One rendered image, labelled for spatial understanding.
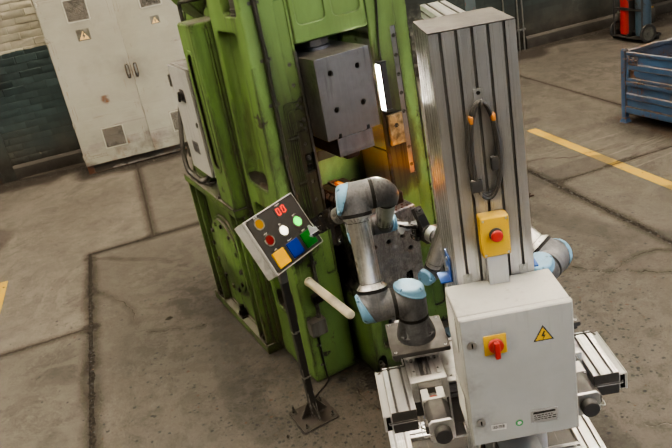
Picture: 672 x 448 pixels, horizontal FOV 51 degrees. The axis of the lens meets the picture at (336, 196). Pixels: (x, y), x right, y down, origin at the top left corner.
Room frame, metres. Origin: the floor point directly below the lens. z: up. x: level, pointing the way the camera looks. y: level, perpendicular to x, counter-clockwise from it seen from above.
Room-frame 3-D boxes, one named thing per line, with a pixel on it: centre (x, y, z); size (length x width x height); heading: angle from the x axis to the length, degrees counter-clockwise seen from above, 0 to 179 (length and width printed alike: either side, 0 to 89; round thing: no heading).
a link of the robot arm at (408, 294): (2.33, -0.20, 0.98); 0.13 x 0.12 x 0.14; 93
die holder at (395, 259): (3.53, -0.10, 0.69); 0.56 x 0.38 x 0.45; 25
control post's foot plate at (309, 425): (2.99, 0.32, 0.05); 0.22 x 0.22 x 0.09; 25
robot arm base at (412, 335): (2.33, -0.21, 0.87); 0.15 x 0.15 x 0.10
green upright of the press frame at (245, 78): (3.51, 0.27, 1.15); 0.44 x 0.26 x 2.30; 25
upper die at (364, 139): (3.49, -0.06, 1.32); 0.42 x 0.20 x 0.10; 25
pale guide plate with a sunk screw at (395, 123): (3.56, -0.38, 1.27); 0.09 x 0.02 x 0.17; 115
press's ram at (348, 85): (3.51, -0.10, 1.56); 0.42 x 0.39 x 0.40; 25
